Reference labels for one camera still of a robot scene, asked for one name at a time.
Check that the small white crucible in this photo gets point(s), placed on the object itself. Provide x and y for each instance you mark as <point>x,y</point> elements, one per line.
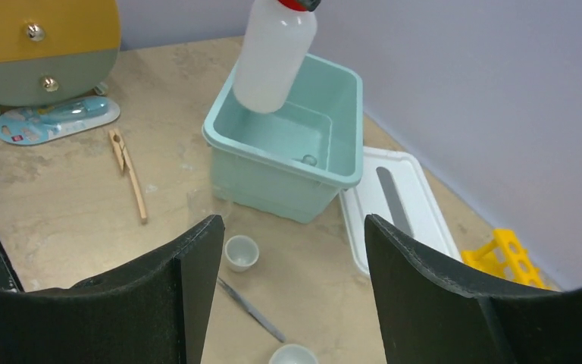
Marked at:
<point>241,253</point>

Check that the wooden stick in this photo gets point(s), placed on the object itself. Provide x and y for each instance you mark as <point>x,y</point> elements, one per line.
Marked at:
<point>125,164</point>

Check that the white squeeze bottle red nozzle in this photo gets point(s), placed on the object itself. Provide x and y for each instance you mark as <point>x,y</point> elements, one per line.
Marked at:
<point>278,36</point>

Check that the white porcelain dish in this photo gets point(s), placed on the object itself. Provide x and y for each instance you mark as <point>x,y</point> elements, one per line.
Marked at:
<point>293,354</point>

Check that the yellow test tube rack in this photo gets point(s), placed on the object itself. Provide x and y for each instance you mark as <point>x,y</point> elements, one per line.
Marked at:
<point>504,257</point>

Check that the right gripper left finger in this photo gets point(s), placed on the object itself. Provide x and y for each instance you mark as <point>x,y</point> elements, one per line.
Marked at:
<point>153,309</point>

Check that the white cylinder orange end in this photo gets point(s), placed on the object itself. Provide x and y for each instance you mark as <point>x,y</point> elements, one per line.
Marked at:
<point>55,50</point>

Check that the white bin lid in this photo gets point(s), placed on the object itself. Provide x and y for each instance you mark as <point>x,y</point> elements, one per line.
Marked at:
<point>394,186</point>

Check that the blue blister pack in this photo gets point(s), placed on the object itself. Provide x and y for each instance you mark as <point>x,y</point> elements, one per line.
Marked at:
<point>30,126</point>

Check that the teal plastic bin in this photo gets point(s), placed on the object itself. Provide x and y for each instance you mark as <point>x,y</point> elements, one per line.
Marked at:
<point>256,158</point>

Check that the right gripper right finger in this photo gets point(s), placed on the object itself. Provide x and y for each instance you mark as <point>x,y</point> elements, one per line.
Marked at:
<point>434,309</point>

